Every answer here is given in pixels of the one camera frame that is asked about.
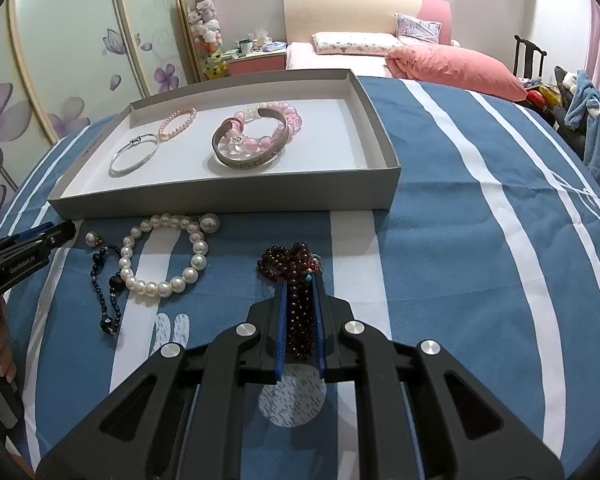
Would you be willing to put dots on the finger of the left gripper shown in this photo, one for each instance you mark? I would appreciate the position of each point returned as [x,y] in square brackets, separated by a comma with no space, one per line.
[40,231]
[63,233]

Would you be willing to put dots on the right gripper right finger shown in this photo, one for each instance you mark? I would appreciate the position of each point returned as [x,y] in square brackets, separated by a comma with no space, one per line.
[319,346]

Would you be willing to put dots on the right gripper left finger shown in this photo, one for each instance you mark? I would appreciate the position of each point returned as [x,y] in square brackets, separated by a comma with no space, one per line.
[279,320]

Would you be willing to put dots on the thin silver bangle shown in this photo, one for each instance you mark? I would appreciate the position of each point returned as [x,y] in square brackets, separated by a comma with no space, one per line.
[133,155]

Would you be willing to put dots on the wide silver cuff bangle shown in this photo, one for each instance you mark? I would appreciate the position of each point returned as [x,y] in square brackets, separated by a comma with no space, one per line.
[234,149]

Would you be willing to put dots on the pearl earring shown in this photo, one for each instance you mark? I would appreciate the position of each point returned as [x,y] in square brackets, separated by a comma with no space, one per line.
[92,239]
[209,223]

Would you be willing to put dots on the grey jewelry tray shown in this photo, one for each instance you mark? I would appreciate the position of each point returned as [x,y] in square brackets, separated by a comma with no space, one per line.
[301,140]

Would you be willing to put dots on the left hand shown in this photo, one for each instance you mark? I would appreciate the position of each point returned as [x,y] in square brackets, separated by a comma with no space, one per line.
[8,367]

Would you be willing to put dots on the blue striped tablecloth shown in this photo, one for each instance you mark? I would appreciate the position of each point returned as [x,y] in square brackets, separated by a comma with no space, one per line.
[491,247]

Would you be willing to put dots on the floral sliding wardrobe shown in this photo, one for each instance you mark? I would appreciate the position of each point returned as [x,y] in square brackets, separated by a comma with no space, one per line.
[66,64]

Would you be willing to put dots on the pink bed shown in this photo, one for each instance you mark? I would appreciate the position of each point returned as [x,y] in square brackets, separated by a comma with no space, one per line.
[302,56]

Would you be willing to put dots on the pink beige nightstand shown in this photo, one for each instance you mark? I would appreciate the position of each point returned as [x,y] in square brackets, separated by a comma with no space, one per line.
[257,62]

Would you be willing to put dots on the white patterned pillow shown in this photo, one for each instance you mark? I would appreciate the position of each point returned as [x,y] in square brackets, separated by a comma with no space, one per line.
[354,43]

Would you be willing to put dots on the white mug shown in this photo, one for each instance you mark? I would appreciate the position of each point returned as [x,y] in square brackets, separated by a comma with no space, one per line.
[245,46]

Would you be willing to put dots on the folded coral duvet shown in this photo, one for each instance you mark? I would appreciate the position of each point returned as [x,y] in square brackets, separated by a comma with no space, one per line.
[455,67]

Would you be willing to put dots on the plush toy tower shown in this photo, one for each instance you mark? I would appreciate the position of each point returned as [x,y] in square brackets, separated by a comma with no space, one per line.
[206,37]

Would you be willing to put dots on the purple patterned pillow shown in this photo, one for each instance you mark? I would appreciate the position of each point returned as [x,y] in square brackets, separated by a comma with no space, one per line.
[408,26]

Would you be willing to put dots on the beige pink headboard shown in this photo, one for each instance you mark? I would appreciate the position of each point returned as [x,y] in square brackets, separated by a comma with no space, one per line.
[304,18]

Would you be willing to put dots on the black wooden chair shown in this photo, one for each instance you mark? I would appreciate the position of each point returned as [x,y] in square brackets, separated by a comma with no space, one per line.
[526,52]

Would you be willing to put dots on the blue bathrobe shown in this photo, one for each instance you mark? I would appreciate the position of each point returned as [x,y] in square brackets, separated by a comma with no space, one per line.
[585,104]

